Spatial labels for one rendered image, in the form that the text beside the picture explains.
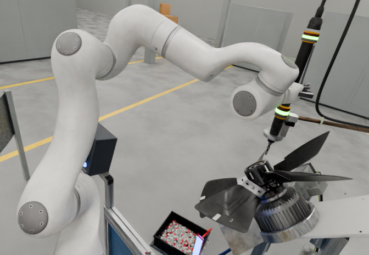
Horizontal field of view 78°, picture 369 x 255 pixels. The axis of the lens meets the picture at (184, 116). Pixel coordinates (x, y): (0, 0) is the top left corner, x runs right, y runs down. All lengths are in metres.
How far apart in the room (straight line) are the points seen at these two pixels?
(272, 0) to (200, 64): 12.78
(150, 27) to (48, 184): 0.44
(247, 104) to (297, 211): 0.63
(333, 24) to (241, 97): 5.79
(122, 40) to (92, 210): 0.47
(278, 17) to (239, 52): 7.46
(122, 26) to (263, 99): 0.38
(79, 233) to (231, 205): 0.51
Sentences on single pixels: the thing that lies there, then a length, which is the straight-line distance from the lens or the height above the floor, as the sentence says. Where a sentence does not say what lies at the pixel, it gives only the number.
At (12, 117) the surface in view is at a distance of 2.48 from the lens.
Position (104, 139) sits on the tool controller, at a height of 1.24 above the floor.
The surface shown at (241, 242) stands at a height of 0.98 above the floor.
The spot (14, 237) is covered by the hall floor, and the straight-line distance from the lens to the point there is 2.43.
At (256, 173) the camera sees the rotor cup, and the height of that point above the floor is 1.23.
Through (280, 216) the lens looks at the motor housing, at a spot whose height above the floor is 1.13.
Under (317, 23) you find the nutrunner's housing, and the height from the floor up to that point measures 1.84.
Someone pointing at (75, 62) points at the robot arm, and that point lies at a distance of 0.57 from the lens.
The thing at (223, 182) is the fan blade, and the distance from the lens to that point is 1.21.
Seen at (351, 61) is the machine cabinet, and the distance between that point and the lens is 6.35.
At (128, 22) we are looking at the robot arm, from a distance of 0.62.
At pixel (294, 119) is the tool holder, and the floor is 1.53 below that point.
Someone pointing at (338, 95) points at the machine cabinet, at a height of 0.35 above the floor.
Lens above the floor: 1.84
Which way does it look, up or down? 27 degrees down
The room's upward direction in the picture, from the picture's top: 9 degrees clockwise
